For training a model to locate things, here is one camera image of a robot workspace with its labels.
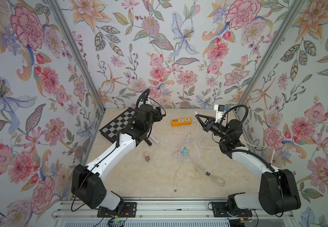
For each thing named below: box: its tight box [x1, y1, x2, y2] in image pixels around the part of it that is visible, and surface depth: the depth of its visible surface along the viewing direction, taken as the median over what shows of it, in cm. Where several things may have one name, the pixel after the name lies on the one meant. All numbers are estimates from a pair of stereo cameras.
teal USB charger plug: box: [182, 148, 189, 157], surface depth 93 cm
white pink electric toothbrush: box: [149, 135, 160, 145], surface depth 103 cm
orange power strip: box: [171, 117, 193, 127], surface depth 112 cm
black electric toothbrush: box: [143, 138, 153, 147], surface depth 102 cm
